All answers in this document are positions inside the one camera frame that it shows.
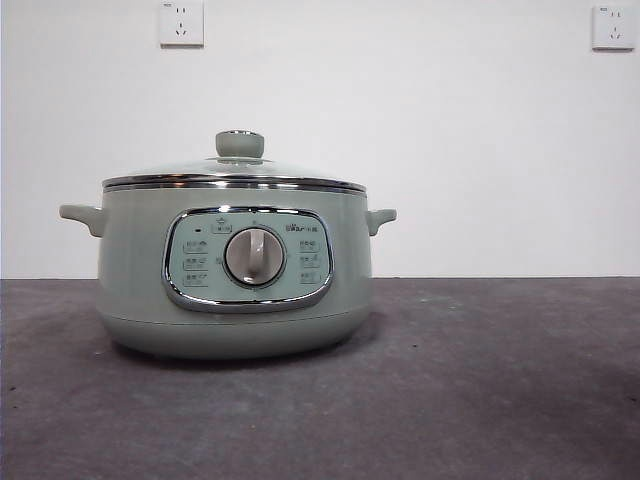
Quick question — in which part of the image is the glass lid with green knob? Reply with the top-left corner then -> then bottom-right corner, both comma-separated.
102,129 -> 368,194

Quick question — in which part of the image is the pale green electric pot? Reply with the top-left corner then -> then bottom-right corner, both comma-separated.
58,183 -> 398,360

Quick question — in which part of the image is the white wall socket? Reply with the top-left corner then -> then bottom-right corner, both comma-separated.
591,5 -> 631,52
159,0 -> 205,50

